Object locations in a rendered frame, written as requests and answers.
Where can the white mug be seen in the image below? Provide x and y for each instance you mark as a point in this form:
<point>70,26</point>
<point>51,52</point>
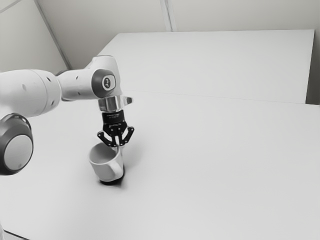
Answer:
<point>106,162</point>

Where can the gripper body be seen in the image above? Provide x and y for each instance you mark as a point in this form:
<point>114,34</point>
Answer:
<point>114,120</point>

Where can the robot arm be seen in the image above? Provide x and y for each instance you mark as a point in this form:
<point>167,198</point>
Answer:
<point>37,92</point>

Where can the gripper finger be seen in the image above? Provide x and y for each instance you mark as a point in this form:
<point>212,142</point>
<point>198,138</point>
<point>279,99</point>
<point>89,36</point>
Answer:
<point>126,137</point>
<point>106,139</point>

